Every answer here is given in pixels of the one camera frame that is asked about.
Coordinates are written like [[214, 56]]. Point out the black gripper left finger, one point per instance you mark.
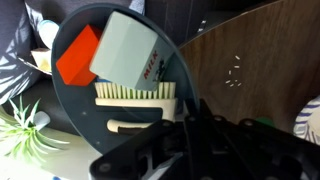
[[156, 147]]

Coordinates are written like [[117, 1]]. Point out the green cylinder block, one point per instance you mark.
[[266, 121]]

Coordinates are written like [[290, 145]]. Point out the white patterned bowl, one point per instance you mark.
[[307, 122]]

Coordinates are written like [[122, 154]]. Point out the patterned cushion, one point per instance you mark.
[[16, 41]]

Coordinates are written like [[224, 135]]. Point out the green artificial plant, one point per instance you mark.
[[21, 136]]

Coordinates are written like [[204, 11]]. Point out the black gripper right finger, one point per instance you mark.
[[249, 150]]

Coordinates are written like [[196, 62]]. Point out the red wooden block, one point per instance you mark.
[[74, 63]]

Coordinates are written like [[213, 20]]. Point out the white scrub brush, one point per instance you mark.
[[112, 94]]

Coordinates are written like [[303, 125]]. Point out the light blue milk carton block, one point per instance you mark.
[[130, 54]]

